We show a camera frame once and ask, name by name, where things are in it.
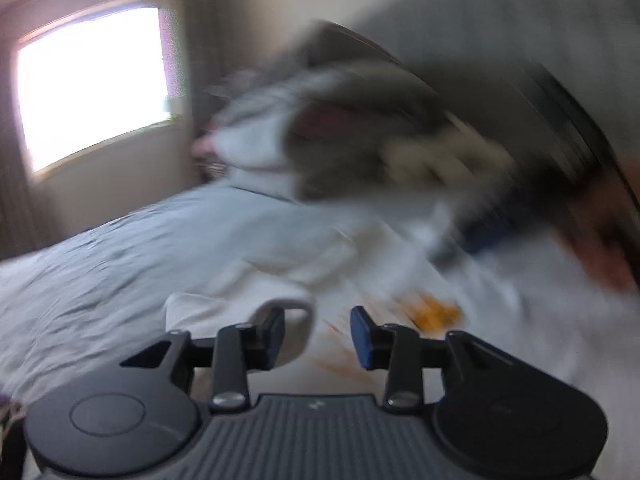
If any person's right hand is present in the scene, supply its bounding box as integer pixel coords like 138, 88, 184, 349
564, 194, 640, 292

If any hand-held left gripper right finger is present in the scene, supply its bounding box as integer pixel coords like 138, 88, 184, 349
350, 305, 516, 412

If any folded grey duvet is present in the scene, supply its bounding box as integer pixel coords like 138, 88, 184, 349
210, 20, 501, 203

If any white long-sleeve shirt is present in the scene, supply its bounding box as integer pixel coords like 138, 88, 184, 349
164, 210, 640, 393

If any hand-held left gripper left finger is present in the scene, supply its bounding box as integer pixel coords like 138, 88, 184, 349
120, 306, 287, 413

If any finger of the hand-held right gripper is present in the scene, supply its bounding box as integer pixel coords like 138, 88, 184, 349
434, 209, 552, 268

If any bed with grey sheet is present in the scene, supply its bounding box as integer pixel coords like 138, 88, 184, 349
0, 180, 640, 480

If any grey quilted headboard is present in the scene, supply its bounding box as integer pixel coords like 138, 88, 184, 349
350, 0, 640, 161

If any grey star-print curtain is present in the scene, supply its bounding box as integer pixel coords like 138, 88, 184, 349
159, 0, 203, 128
0, 100, 33, 263

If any bright window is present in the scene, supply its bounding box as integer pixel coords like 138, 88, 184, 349
16, 5, 174, 175

